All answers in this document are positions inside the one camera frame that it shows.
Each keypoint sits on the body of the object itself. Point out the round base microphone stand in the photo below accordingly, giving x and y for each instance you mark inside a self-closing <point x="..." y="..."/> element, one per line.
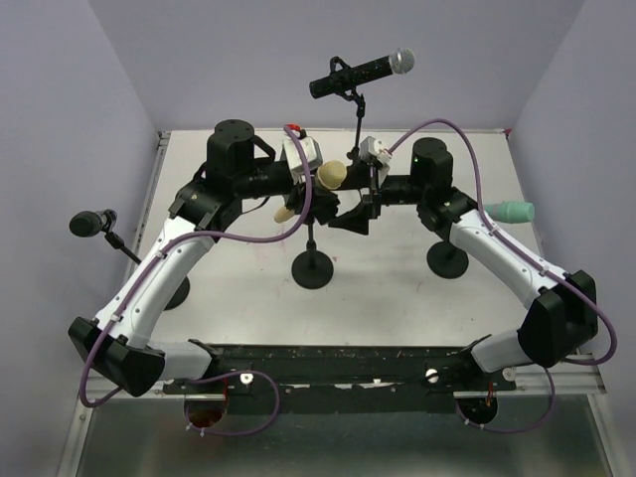
<point x="312" y="269"/>

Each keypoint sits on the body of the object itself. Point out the teal microphone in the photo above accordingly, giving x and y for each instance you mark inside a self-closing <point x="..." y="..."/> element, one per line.
<point x="511" y="212"/>

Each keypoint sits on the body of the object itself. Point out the gold microphone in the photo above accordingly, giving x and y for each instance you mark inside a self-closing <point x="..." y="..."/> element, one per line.
<point x="326" y="179"/>

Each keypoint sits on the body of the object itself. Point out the left edge microphone stand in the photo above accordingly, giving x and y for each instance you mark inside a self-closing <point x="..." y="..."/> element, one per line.
<point x="157" y="254"/>

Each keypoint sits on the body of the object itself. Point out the black glitter microphone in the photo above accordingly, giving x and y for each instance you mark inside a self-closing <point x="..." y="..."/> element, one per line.
<point x="344" y="79"/>

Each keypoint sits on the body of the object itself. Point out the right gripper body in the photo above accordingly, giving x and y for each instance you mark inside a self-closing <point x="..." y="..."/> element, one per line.
<point x="371" y="183"/>

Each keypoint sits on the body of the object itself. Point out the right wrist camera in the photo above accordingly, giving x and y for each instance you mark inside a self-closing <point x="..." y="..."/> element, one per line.
<point x="375" y="152"/>

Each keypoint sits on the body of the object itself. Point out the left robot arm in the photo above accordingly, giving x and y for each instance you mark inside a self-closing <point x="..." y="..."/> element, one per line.
<point x="116" y="341"/>

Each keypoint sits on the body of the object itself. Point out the right round base stand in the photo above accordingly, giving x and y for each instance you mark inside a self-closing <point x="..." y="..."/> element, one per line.
<point x="447" y="260"/>

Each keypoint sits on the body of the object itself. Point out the black mounting rail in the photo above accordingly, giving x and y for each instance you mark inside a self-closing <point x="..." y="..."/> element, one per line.
<point x="257" y="379"/>

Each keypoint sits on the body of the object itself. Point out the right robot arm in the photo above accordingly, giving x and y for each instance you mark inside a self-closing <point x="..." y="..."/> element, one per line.
<point x="560" y="316"/>

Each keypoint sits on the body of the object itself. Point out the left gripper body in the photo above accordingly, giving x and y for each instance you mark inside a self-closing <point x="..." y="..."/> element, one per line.
<point x="295" y="199"/>

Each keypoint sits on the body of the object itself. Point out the small black microphone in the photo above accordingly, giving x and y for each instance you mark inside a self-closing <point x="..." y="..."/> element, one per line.
<point x="86" y="224"/>

